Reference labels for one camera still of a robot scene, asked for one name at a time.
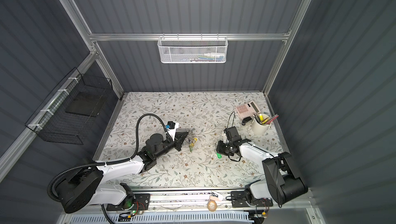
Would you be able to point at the white cable duct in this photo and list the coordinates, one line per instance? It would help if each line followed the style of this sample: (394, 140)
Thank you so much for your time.
(221, 217)

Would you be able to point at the pink pen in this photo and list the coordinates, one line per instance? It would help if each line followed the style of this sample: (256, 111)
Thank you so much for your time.
(271, 119)

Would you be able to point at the floral table mat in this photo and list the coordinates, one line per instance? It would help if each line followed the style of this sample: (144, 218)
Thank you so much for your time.
(206, 114)

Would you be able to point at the white pen cup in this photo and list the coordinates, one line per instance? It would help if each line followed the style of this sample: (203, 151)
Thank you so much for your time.
(257, 128)

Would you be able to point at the white wire mesh basket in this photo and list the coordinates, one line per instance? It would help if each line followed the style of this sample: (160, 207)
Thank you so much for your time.
(193, 51)

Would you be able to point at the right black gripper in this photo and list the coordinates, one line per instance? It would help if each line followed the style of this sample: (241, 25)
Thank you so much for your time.
(220, 150)

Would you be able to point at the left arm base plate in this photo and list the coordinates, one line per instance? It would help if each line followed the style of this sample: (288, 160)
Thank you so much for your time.
(139, 202)

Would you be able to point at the tape roll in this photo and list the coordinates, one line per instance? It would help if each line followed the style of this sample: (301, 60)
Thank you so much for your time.
(212, 205)

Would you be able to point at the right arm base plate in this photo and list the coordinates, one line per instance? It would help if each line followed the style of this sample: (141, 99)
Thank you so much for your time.
(246, 199)

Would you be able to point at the black wire basket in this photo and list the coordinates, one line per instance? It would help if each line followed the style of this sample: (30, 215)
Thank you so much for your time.
(70, 114)

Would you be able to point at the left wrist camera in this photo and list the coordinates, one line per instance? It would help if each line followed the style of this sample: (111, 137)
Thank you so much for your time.
(171, 128)

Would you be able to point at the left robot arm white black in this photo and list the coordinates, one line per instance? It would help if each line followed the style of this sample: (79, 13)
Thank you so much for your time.
(84, 186)

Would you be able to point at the pink calculator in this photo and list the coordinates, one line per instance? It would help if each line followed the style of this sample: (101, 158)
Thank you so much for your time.
(247, 110)

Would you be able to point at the keyring bunch with grey strap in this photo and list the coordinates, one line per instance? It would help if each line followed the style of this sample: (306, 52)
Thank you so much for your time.
(191, 140)

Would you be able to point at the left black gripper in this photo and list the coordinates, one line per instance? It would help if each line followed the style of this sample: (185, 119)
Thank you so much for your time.
(178, 142)

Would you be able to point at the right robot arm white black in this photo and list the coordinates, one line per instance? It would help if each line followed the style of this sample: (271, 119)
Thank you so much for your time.
(283, 180)

